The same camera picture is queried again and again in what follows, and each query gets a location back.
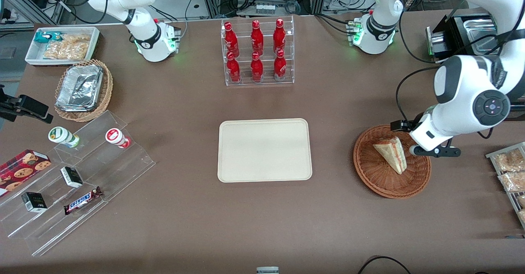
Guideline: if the red plaid cookie box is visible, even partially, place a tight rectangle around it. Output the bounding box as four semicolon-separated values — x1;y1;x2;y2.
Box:
0;149;52;197

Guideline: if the small black box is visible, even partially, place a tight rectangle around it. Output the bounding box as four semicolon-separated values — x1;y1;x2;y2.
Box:
21;192;48;213
60;166;84;189

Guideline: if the Snickers chocolate bar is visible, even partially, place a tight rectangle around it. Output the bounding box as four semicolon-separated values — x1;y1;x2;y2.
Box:
63;186;103;216

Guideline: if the light wicker basket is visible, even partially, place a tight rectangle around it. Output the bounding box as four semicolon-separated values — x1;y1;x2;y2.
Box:
54;59;114;123

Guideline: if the clear acrylic bottle rack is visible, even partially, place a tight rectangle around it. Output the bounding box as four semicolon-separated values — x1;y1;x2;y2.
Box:
221;16;295;87

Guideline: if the aluminium frame structure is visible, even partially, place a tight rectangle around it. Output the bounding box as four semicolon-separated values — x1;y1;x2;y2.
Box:
0;0;76;30

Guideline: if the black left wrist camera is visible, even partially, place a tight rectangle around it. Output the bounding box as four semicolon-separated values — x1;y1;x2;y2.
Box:
390;119;420;133

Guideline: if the black table cable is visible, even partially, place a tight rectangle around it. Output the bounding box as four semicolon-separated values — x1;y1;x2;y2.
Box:
357;256;411;274

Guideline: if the clear bag of crackers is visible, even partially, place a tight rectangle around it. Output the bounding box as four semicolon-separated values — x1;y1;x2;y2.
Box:
43;42;89;61
53;34;92;51

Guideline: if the wrapped triangular sandwich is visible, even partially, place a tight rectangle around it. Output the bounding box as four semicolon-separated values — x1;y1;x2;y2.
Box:
372;137;408;176

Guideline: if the beige rectangular tray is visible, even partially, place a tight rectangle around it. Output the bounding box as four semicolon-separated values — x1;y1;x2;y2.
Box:
217;118;313;183

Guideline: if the teal snack packet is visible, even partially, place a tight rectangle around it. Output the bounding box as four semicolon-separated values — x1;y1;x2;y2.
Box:
34;31;63;46

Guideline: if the black box with metal tray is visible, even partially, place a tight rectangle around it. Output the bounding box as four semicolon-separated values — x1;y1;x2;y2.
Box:
425;13;499;64

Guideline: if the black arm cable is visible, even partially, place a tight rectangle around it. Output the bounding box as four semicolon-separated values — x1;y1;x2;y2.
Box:
395;66;440;123

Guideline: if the brown round wicker basket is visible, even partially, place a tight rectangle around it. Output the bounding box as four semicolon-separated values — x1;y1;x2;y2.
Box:
353;124;432;200

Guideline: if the metal tray with pastries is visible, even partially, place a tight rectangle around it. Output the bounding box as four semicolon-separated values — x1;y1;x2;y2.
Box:
486;142;525;230

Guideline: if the red lid yogurt cup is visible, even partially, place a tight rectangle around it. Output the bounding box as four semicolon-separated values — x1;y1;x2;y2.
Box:
105;128;132;150

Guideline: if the white rectangular plastic bin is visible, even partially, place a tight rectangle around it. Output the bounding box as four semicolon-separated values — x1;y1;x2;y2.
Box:
25;26;101;67

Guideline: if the stack of foil containers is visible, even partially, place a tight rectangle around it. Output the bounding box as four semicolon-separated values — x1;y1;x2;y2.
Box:
55;64;104;113

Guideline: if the clear acrylic stepped shelf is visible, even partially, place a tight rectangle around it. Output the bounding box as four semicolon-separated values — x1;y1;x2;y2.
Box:
0;110;157;258

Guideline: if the red soda bottle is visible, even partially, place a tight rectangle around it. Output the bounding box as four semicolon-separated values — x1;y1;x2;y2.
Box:
251;20;265;56
273;18;287;55
227;52;242;83
274;49;288;81
251;52;264;83
224;22;240;58

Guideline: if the green lid yogurt cup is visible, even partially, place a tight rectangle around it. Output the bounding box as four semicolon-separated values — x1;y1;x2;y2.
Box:
48;126;81;149

